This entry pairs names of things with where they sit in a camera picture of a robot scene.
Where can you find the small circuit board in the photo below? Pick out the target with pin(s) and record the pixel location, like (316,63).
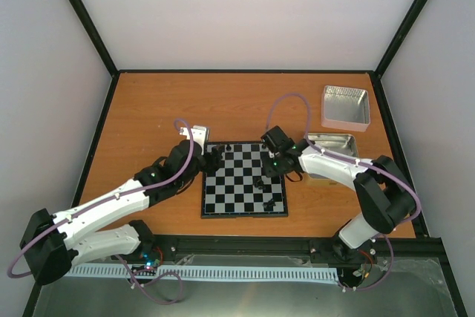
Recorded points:
(153,261)

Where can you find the light blue cable duct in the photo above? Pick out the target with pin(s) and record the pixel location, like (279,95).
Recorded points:
(210,273)

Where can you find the black and silver chessboard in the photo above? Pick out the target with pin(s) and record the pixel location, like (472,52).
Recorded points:
(230,193)

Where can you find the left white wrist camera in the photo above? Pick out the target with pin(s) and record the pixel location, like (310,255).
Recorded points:
(199,134)

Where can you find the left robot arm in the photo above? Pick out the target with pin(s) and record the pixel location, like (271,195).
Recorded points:
(55,243)

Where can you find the black frame rail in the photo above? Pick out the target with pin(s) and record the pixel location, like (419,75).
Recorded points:
(319,250)

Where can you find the empty silver tin lid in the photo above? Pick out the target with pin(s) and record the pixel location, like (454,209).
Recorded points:
(345,108)

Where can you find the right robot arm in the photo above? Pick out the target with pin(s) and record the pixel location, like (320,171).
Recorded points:
(384,196)

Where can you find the silver tin with white pieces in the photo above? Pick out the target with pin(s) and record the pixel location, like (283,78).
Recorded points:
(337,161)

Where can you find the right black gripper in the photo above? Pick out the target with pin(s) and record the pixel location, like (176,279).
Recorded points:
(269,171)

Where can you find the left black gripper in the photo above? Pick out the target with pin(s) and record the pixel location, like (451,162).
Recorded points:
(213,159)

